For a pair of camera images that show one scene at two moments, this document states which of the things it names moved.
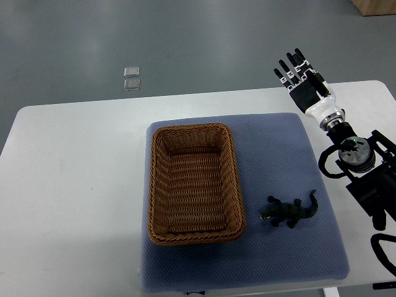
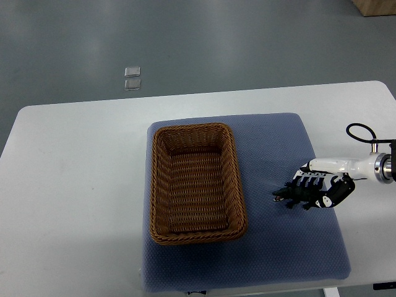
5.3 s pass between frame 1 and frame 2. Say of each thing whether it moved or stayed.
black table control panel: stayed
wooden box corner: stayed
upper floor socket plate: stayed
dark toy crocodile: moved
